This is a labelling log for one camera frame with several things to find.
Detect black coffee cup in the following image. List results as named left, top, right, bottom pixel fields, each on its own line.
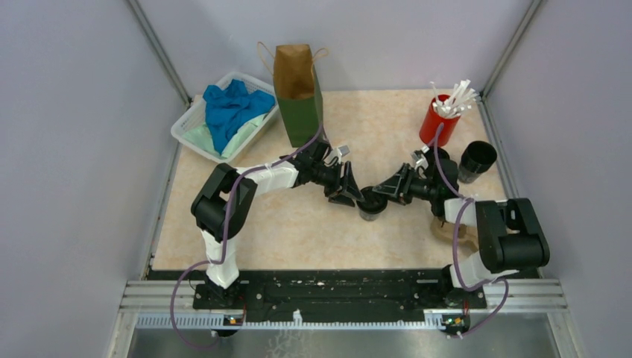
left=458, top=140, right=498, bottom=183
left=357, top=201, right=388, bottom=222

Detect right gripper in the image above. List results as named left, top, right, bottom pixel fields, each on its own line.
left=373, top=163, right=439, bottom=207

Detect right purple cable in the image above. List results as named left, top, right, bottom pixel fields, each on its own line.
left=426, top=123, right=510, bottom=341

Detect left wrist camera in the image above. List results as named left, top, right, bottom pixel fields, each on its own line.
left=326, top=145, right=350, bottom=166

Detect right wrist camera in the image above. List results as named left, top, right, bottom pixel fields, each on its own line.
left=411, top=150, right=429, bottom=172

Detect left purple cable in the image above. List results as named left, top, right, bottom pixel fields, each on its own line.
left=170, top=123, right=325, bottom=352

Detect black coffee cup lid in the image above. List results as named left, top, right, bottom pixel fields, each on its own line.
left=361, top=186, right=388, bottom=202

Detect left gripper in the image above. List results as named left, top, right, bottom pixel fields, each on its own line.
left=311, top=162, right=364, bottom=208

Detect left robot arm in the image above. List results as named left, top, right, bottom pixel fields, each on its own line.
left=191, top=139, right=364, bottom=309

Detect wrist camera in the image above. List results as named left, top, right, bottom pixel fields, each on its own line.
left=326, top=145, right=350, bottom=166
left=411, top=150, right=429, bottom=172

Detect stack of black lids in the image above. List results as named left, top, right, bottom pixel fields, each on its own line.
left=428, top=146, right=450, bottom=170

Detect light green cloth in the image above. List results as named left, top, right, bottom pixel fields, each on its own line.
left=183, top=114, right=267, bottom=159

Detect green brown paper bag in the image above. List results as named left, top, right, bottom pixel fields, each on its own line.
left=256, top=42, right=329, bottom=148

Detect white plastic basket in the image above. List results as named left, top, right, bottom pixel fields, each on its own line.
left=171, top=72, right=279, bottom=163

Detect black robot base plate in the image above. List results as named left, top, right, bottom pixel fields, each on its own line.
left=193, top=268, right=487, bottom=323

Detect blue cloth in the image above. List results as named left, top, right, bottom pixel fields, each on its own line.
left=203, top=79, right=275, bottom=152

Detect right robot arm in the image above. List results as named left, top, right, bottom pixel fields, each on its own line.
left=372, top=147, right=550, bottom=307

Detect purple cable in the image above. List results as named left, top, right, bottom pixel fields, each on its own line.
left=426, top=123, right=510, bottom=341
left=170, top=123, right=325, bottom=352

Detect red cylindrical straw holder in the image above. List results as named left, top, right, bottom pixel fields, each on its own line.
left=419, top=99, right=461, bottom=147

